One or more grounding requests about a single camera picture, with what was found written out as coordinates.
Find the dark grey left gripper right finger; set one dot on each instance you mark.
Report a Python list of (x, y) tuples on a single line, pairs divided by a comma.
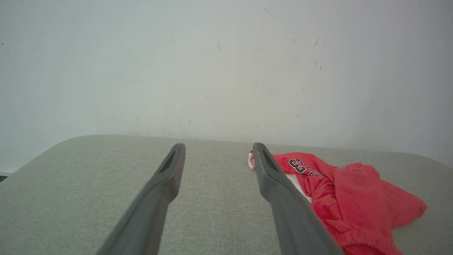
[(286, 212)]

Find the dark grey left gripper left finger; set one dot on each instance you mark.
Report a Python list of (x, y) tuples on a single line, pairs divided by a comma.
[(152, 205)]

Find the red basketball jersey garment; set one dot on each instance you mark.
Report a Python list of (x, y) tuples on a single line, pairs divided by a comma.
[(357, 202)]

